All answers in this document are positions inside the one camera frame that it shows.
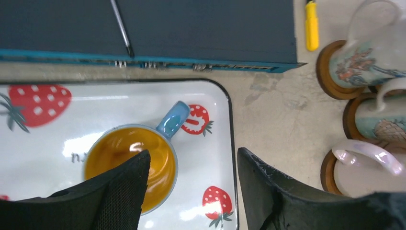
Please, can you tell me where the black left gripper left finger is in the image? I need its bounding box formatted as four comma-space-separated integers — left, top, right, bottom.
0, 150, 151, 230

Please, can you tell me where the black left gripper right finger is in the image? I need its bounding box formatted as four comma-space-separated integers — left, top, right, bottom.
237, 147, 406, 230

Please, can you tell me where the blue butterfly mug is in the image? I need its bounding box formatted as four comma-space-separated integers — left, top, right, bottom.
84, 101, 190, 215

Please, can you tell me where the wooden coaster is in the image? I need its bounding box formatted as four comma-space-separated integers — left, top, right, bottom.
316, 40, 366, 100
342, 92, 376, 141
320, 150, 343, 196

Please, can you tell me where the purple interior mug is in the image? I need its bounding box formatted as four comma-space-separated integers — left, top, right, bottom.
331, 139, 406, 197

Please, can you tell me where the cream floral mug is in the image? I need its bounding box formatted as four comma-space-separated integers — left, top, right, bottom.
329, 0, 406, 88

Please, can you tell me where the white strawberry tray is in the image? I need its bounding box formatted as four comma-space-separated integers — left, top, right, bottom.
0, 79, 239, 230

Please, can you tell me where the black yellow long screwdriver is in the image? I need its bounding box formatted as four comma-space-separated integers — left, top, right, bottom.
110, 0, 134, 58

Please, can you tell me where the small yellow screwdriver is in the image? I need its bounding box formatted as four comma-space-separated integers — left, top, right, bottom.
305, 0, 319, 51

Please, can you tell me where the dark network switch box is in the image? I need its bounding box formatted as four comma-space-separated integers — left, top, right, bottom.
0, 0, 302, 73

